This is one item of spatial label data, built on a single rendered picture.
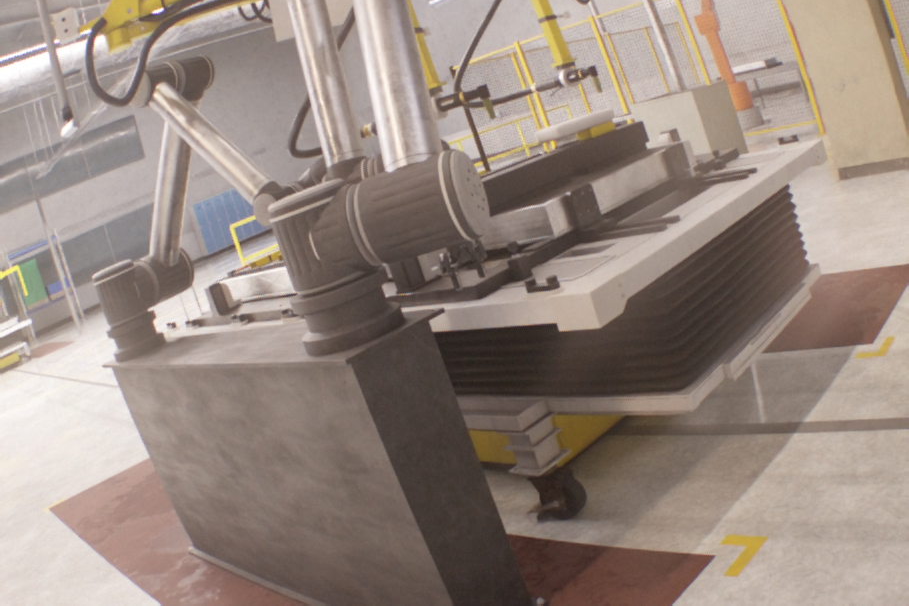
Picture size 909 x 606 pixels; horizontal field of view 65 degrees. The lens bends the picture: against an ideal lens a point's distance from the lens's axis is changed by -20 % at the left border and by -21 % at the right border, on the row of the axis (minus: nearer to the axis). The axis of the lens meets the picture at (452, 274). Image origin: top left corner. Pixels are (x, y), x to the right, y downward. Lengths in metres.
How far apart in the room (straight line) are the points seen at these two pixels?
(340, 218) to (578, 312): 0.58
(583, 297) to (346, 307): 0.53
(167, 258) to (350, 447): 1.57
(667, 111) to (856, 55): 2.00
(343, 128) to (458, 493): 0.93
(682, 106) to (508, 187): 4.75
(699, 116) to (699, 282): 4.90
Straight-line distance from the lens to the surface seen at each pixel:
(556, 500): 2.77
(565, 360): 2.60
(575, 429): 3.17
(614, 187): 2.81
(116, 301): 3.27
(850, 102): 6.87
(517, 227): 2.65
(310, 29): 2.22
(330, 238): 1.91
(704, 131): 7.29
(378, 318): 1.95
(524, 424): 2.64
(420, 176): 1.84
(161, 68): 3.01
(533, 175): 2.80
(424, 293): 2.48
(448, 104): 2.68
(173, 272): 3.43
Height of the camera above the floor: 1.28
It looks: 9 degrees down
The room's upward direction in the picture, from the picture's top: 19 degrees counter-clockwise
